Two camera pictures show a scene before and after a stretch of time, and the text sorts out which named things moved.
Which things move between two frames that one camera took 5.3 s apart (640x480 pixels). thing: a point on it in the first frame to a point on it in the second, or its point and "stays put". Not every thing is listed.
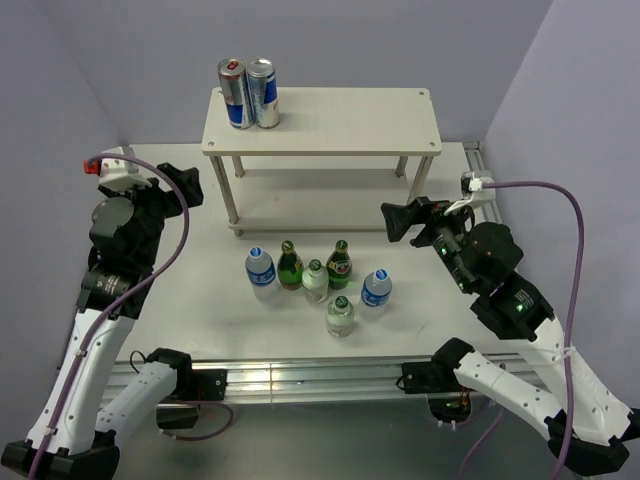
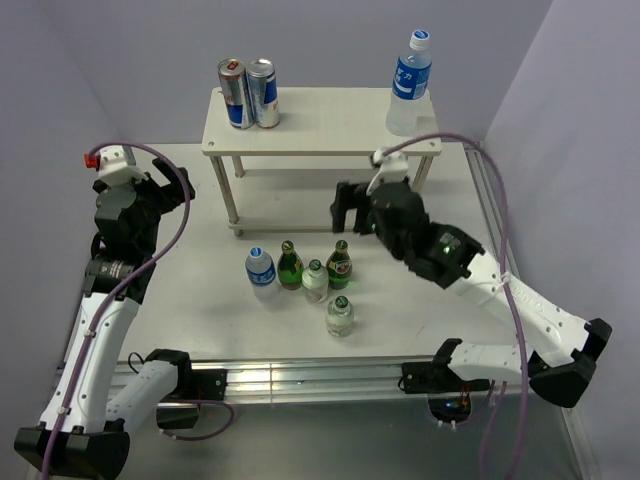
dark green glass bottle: [339, 267] stays put
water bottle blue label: [260, 267] stays put
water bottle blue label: [377, 288] to [410, 87]
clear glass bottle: [315, 280] stays put
